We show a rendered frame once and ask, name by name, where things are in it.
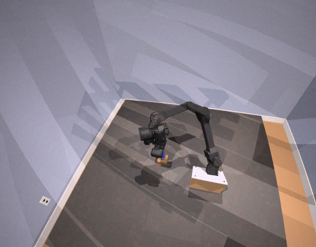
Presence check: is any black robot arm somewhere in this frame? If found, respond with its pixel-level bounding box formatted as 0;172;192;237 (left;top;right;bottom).
138;101;222;176

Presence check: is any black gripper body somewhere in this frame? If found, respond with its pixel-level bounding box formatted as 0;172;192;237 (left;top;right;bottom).
150;129;169;158

